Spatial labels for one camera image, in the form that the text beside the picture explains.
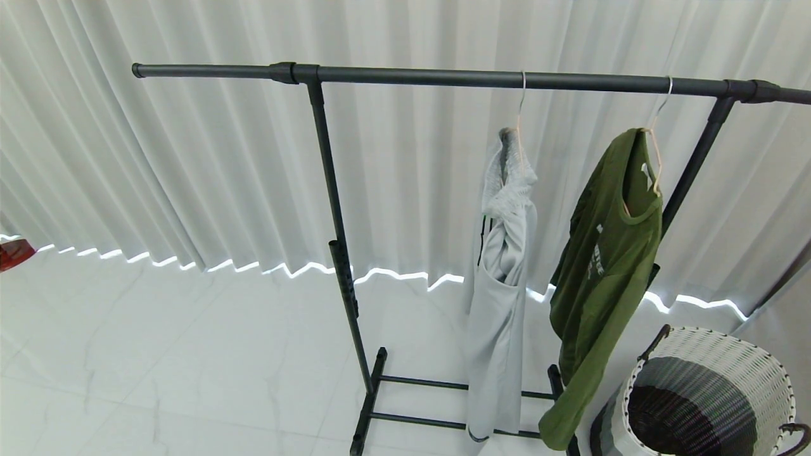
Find pale grey shorts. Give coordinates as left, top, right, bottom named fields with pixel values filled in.
left=464, top=127, right=539, bottom=443

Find pink clothes hanger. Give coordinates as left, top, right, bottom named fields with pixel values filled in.
left=514, top=71, right=529, bottom=167
left=624, top=77, right=674, bottom=216

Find green garment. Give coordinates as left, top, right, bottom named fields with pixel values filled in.
left=539, top=128, right=664, bottom=452

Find black clothes rack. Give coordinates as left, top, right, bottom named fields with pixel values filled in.
left=132, top=61, right=811, bottom=456

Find white laundry basket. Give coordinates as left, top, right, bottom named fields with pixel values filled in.
left=589, top=324, right=811, bottom=456

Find red and white object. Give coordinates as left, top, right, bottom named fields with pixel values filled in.
left=0, top=238, right=37, bottom=272

